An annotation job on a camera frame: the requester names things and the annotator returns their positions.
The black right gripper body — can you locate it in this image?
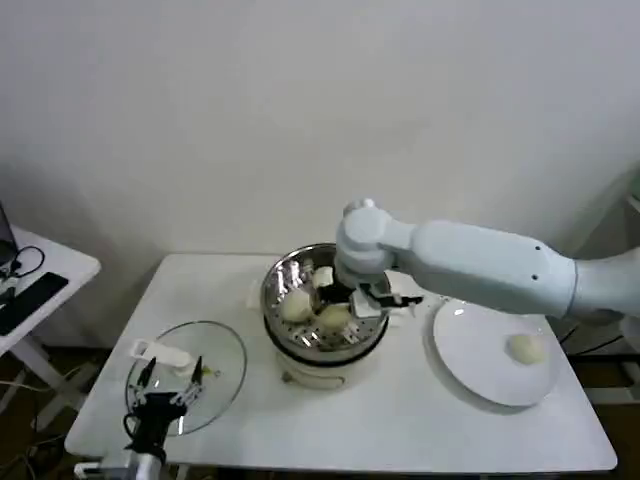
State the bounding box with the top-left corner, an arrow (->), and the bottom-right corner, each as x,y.
314,283 -> 358,307

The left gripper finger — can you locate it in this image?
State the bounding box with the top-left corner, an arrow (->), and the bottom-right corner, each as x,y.
172,355 -> 208,407
130,356 -> 157,402

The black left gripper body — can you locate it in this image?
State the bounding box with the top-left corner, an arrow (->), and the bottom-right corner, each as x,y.
127,392 -> 189,452

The perforated steel steamer basket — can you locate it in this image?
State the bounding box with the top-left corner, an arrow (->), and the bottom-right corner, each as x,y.
259,243 -> 392,354

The white electric pot base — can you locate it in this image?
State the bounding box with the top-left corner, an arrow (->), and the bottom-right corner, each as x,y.
245,259 -> 416,390

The white round plate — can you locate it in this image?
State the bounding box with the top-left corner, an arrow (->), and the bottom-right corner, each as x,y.
432,301 -> 560,407

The black keyboard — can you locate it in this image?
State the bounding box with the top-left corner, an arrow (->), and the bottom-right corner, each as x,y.
0,272 -> 69,337

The white side table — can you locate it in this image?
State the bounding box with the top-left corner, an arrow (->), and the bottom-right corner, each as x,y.
0,227 -> 101,426

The dark laptop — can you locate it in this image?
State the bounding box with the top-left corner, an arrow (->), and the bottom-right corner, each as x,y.
0,199 -> 17,269

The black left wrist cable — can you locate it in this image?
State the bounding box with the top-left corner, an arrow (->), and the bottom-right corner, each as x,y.
122,411 -> 142,450

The glass lid with white handle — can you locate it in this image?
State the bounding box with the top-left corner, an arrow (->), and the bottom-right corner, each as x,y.
124,320 -> 249,437

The white floor cable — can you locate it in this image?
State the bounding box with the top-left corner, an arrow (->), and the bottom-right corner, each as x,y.
0,362 -> 99,401

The black looped cable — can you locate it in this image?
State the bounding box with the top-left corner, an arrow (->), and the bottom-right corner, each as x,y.
8,245 -> 46,278

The black floor cable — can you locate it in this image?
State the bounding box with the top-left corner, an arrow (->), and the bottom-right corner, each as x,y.
558,324 -> 621,351

